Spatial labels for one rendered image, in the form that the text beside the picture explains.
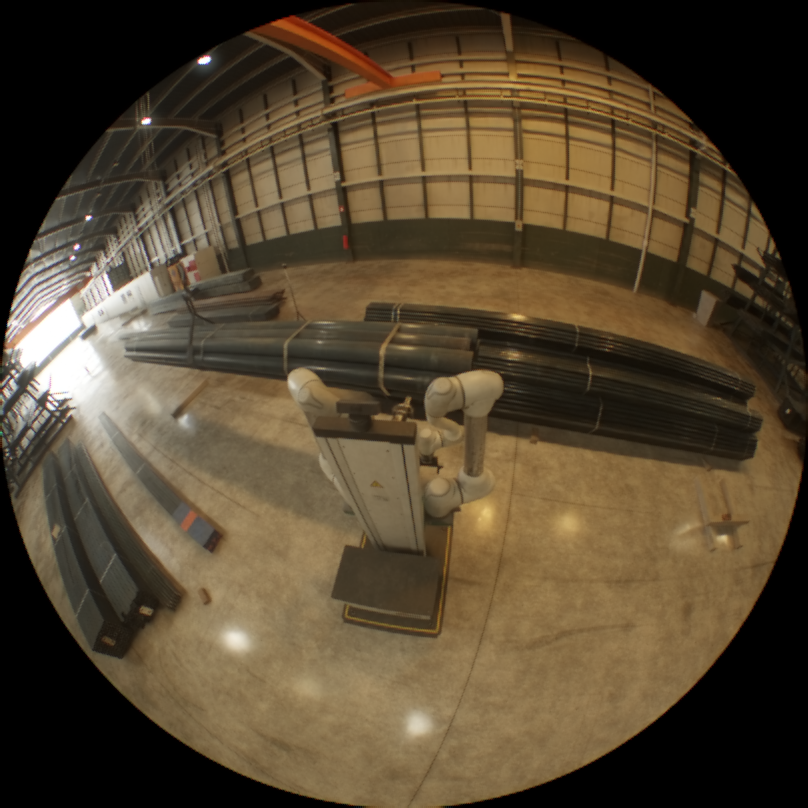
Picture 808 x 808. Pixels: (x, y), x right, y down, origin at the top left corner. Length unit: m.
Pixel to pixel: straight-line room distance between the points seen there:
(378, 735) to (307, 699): 0.61
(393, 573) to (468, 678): 1.23
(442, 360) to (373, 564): 1.29
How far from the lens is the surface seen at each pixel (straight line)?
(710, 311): 11.13
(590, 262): 10.15
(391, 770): 2.75
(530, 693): 2.61
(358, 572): 1.66
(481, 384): 1.08
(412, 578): 1.61
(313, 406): 1.10
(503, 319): 3.28
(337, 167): 10.96
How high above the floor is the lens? 2.41
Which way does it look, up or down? 43 degrees down
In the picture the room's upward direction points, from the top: 7 degrees counter-clockwise
